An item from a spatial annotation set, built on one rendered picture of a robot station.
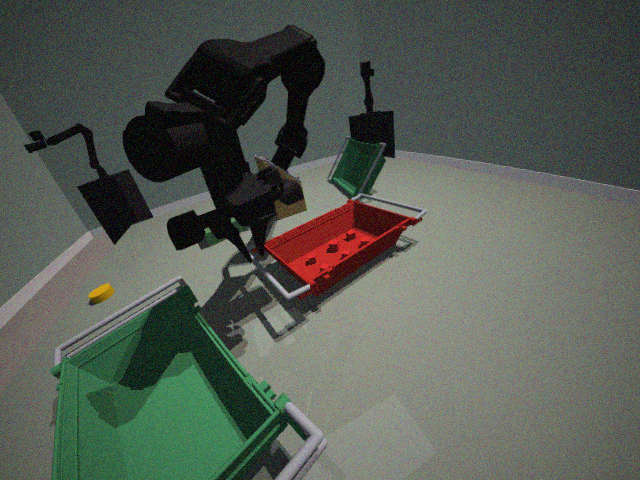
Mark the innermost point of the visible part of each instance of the red plastic tray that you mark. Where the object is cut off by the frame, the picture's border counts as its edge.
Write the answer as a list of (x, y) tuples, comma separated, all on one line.
[(291, 249)]

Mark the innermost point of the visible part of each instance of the green rectangular block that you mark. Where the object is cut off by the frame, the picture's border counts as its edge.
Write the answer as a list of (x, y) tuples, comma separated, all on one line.
[(211, 239)]

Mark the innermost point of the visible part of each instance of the yellow short cylinder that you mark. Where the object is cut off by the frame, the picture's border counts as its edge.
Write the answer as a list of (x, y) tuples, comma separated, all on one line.
[(101, 293)]

